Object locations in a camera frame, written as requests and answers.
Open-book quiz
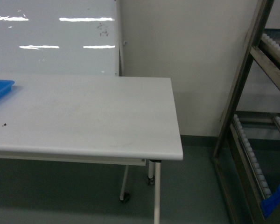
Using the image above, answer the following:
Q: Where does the white table leg frame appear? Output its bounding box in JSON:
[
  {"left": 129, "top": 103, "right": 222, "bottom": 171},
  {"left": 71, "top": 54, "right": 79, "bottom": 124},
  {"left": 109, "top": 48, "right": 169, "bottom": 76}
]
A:
[{"left": 0, "top": 149, "right": 162, "bottom": 224}]

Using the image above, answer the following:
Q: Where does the glossy white board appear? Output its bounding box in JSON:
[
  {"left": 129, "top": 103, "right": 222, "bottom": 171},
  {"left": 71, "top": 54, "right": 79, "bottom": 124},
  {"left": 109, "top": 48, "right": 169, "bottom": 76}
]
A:
[{"left": 0, "top": 0, "right": 120, "bottom": 76}]

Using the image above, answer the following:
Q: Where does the blue plastic crate centre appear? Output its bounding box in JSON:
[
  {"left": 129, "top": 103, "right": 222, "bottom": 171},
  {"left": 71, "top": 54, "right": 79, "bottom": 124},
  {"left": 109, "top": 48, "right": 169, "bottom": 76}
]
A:
[{"left": 260, "top": 185, "right": 280, "bottom": 218}]

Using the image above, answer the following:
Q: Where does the metal roller rack frame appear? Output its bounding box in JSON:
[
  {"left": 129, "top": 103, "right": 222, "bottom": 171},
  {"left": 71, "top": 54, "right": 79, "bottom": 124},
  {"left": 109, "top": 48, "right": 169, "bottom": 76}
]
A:
[{"left": 212, "top": 0, "right": 280, "bottom": 224}]

